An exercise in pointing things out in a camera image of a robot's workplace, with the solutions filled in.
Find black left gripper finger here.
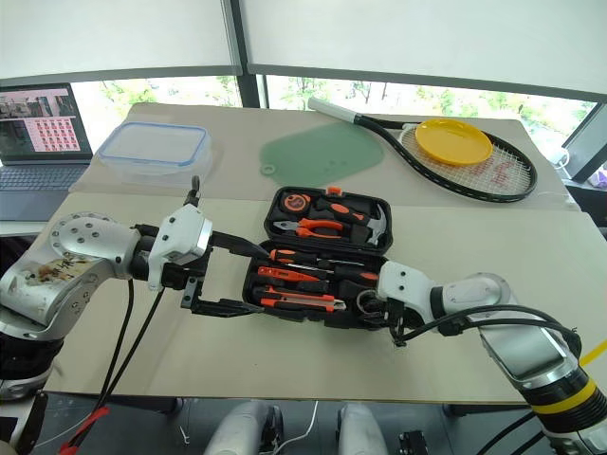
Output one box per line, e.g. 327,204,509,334
188,294,266,319
211,230,272,262

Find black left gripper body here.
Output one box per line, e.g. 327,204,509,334
162,231,225,315

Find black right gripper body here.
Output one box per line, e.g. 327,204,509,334
357,289,413,349

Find orange voltage tester pen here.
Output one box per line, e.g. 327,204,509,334
257,265,328,283

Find black tool case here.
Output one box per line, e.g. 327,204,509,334
241,186,395,331

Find black orange claw hammer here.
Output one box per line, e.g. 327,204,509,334
315,196,391,246

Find black orange screwdriver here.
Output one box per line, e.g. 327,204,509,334
268,248,366,269

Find orange black tape measure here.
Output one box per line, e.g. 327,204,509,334
279,191,310,213

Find orange black utility knife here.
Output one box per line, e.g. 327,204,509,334
258,285,346,312

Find grey rounded shape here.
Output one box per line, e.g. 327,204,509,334
203,400,285,455

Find green cutting mat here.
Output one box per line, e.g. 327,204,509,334
258,120,385,187

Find clear container with blue lid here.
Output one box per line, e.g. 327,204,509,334
97,120,213,189

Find black tennis racket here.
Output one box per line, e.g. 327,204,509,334
306,97,540,204

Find yellow plastic plate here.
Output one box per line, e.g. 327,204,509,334
414,118,494,167

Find grey laptop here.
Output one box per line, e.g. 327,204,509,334
0,82,95,223

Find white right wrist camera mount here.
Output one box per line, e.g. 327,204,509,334
377,260,438,315

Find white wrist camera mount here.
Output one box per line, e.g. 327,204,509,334
147,203,213,291
377,260,438,315

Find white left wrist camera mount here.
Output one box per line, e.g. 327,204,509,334
147,203,213,291

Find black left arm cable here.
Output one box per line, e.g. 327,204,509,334
97,278,137,409
70,286,167,449

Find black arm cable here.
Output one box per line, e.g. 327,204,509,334
97,278,137,409
70,286,167,449
392,305,583,364

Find orange handled pliers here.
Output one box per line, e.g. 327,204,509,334
272,216,346,239

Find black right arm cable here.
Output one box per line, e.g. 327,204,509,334
392,305,583,364

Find dark window frame post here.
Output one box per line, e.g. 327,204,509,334
221,0,270,111

